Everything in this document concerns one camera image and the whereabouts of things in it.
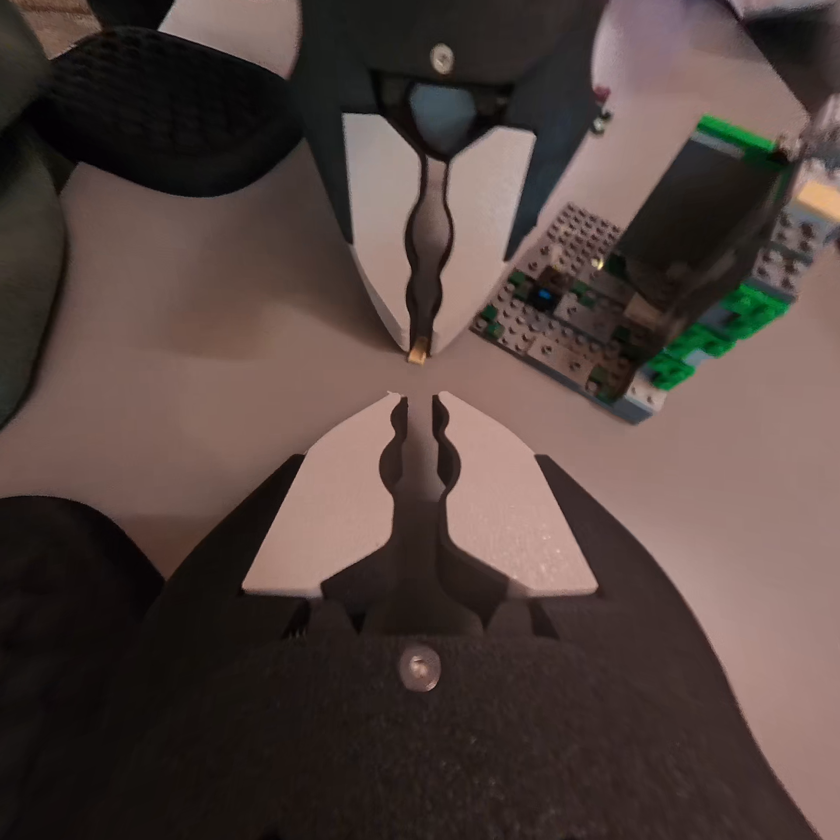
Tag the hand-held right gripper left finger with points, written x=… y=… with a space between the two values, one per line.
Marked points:
x=315 y=525

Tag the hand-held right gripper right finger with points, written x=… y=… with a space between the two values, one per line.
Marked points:
x=512 y=525

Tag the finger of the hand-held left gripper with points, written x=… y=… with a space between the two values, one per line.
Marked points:
x=377 y=197
x=485 y=210

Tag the grey green toy brick building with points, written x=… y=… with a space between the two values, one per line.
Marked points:
x=577 y=328

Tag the small tan toy brick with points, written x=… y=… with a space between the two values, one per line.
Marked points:
x=418 y=354

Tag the grey desk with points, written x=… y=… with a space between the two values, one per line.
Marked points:
x=197 y=328

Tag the person's black clothing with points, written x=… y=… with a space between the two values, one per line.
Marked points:
x=59 y=623

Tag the dark grey cloth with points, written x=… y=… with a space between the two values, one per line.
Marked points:
x=26 y=262

